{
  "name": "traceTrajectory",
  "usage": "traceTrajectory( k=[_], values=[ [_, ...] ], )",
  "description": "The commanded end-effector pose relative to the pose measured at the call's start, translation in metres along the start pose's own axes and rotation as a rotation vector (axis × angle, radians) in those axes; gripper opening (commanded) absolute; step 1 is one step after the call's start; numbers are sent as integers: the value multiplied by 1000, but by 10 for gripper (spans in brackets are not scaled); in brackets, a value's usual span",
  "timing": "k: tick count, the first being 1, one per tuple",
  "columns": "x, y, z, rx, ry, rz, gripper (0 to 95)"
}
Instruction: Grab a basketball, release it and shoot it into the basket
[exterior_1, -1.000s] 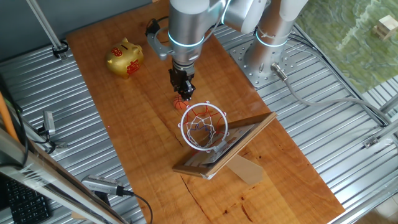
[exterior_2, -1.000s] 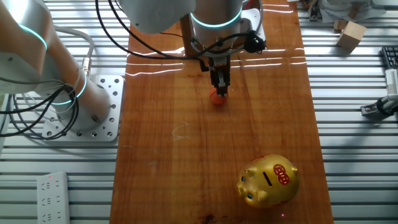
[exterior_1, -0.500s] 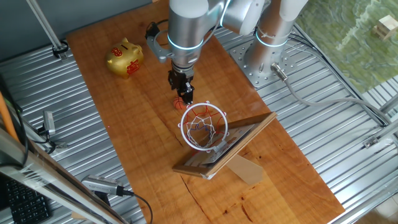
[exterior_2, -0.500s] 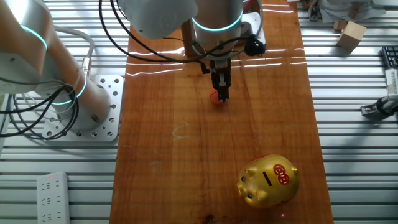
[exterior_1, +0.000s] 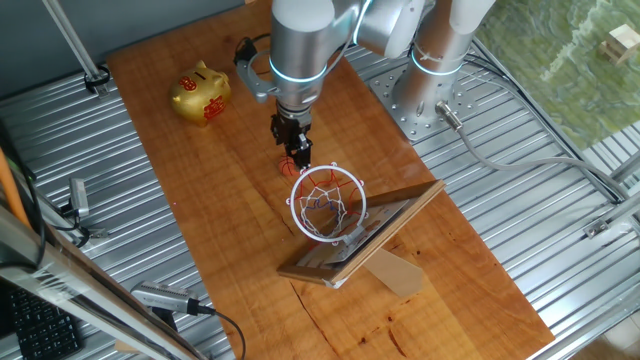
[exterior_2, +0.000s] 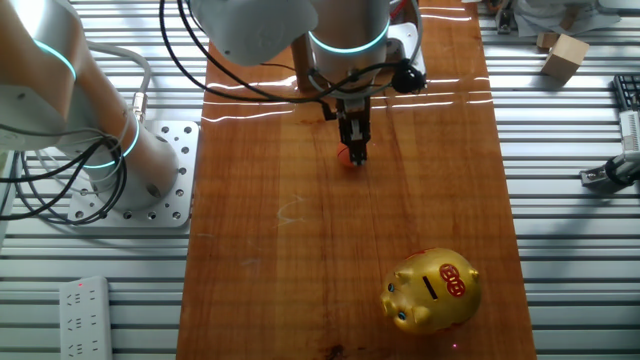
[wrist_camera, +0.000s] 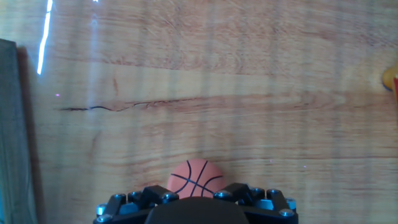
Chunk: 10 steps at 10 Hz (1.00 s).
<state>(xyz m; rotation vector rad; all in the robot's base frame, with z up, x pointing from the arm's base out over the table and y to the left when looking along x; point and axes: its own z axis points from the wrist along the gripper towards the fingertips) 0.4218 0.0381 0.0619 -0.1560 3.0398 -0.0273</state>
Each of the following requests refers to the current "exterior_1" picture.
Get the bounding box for wooden framed backboard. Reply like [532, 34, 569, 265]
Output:
[277, 179, 447, 290]

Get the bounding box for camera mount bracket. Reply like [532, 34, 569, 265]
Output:
[74, 219, 109, 249]

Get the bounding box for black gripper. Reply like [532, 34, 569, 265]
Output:
[270, 113, 315, 171]

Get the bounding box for small silver camera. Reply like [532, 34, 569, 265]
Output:
[68, 177, 91, 219]

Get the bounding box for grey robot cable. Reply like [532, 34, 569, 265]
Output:
[434, 99, 629, 204]

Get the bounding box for metal frame bar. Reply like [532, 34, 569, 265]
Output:
[0, 205, 207, 360]

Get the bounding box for large wooden board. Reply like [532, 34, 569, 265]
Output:
[106, 0, 556, 360]

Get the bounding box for gold piggy bank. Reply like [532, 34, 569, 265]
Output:
[169, 60, 233, 128]

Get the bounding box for stacked wooden blocks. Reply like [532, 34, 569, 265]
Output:
[598, 23, 640, 67]

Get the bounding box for black keyboard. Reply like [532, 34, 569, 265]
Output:
[6, 286, 84, 360]

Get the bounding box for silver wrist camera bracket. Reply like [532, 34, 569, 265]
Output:
[234, 37, 282, 105]

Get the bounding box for orange pole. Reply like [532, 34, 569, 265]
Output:
[0, 146, 32, 229]

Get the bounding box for beige cardboard backboard stand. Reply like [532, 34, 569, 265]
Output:
[363, 247, 426, 299]

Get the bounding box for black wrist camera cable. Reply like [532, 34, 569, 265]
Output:
[233, 33, 274, 67]

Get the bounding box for silver camera with black cable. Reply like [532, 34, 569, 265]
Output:
[130, 280, 247, 360]

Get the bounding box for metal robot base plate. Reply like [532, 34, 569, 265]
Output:
[368, 64, 481, 143]

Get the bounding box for white hoop with net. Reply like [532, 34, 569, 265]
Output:
[286, 161, 370, 245]

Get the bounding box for small orange basketball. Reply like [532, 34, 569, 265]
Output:
[278, 154, 301, 178]

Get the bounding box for metal corner bracket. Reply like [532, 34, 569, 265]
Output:
[583, 217, 610, 239]

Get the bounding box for aluminium pole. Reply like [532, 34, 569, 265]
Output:
[41, 0, 111, 97]

